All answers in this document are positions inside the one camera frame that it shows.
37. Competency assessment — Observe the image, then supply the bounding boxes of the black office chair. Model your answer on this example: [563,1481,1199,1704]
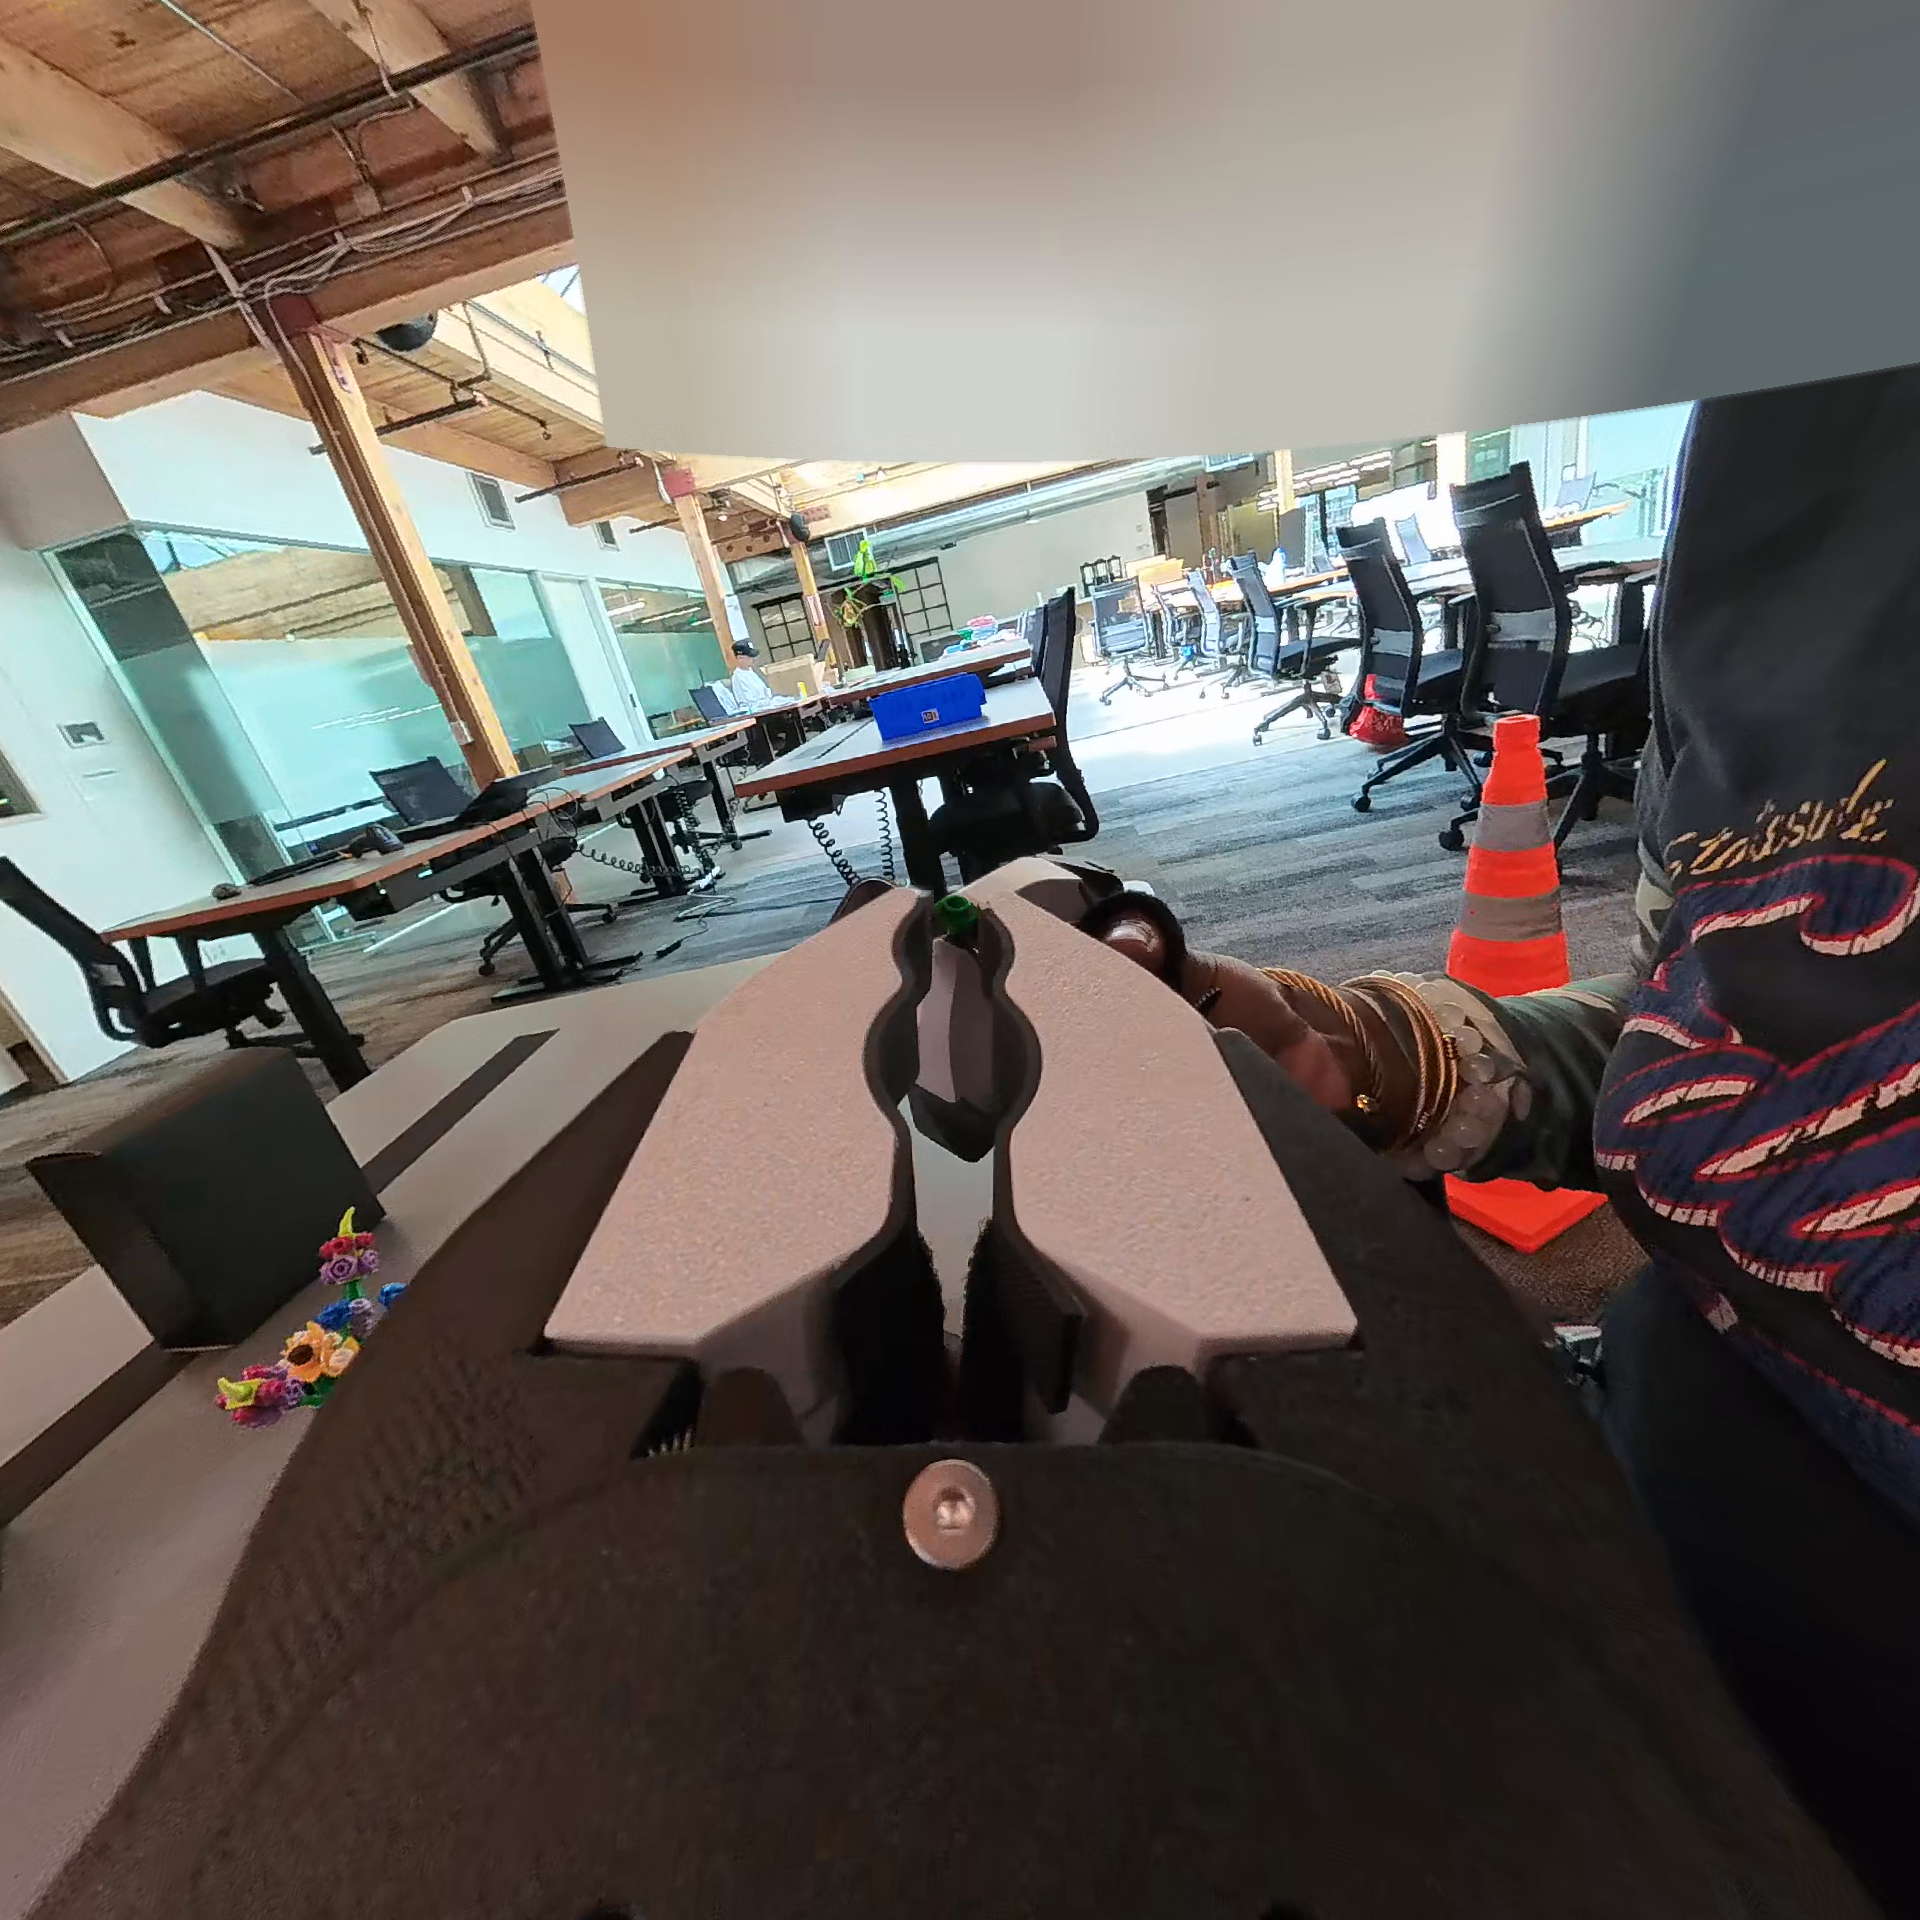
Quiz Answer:
[0,855,296,1059]

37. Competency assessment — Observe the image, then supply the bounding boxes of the row of office chairs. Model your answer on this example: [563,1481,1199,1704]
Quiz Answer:
[1080,459,1656,857]

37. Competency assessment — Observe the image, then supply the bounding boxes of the person's right forearm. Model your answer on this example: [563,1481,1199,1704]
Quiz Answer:
[1436,976,1645,1192]

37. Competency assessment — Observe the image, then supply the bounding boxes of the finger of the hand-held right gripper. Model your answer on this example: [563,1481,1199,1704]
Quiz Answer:
[992,855,1136,927]

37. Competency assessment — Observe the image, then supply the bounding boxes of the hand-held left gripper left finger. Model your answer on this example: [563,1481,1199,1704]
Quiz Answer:
[547,892,937,1435]

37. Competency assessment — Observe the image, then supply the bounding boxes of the blue bins on far desk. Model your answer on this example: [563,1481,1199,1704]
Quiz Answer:
[868,671,993,751]

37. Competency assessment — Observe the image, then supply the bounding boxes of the person's right hand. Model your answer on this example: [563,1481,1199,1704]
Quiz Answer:
[1177,946,1388,1137]

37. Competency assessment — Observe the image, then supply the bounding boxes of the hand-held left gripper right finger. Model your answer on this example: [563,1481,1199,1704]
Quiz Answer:
[967,892,1360,1435]

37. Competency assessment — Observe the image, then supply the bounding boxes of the plain black box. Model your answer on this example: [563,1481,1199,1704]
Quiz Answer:
[24,1045,389,1354]

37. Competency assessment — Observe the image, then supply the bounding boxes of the lego flower model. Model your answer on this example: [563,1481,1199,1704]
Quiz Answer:
[215,1207,413,1431]

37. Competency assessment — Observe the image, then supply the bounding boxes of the orange white traffic cone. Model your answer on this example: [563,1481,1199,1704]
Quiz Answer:
[1445,712,1580,1001]

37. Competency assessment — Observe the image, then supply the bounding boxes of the long wooden desk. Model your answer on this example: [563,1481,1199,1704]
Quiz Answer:
[104,677,1068,1052]

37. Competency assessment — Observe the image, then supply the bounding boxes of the person's dark printed sweatshirt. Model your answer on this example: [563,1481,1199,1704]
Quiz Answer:
[1583,375,1920,1501]

